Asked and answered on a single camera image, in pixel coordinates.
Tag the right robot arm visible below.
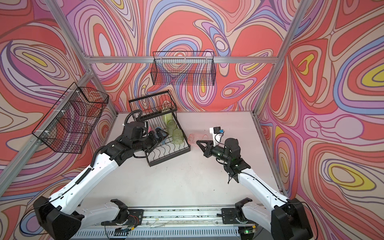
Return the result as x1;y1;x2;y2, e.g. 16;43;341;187
197;138;314;240

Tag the clear pink tumbler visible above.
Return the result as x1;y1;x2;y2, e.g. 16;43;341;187
188;134;208;146

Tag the cream mug green handle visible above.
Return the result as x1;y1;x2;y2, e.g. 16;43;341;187
162;112;174;125

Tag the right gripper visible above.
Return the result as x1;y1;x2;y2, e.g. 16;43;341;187
196;139;231;164

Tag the back wall wire basket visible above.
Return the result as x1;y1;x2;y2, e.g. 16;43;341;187
151;51;216;86

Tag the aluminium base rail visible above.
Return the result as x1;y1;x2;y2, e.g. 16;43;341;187
72;205;273;240

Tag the wall wire basket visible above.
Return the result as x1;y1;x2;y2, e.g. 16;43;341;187
151;51;216;86
32;83;109;154

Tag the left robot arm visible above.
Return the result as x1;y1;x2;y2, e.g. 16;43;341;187
34;121;169;240

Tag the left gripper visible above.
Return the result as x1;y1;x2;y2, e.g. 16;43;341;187
132;126;171;154

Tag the green tumbler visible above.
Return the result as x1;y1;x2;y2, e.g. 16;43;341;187
172;128;184;145
166;120;178;136

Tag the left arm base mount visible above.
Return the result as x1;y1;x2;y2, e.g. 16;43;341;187
101;199;144;227

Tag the left wall wire basket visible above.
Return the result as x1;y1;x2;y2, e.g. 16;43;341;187
32;83;109;154

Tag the black wire dish rack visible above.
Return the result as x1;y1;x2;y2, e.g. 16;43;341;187
129;90;191;167

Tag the white mug blue handle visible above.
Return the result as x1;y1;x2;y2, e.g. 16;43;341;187
155;128;169;140

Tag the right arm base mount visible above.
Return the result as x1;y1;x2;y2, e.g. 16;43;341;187
217;198;260;226

